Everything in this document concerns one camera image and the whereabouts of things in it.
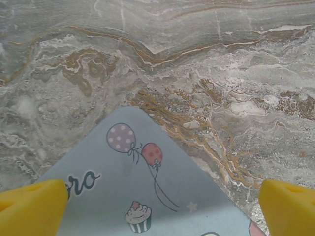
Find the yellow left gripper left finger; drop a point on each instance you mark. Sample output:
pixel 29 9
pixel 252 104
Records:
pixel 29 209

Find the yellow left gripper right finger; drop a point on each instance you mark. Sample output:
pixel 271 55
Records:
pixel 290 211

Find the light blue cartoon tin box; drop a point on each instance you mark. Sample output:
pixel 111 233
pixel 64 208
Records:
pixel 123 186

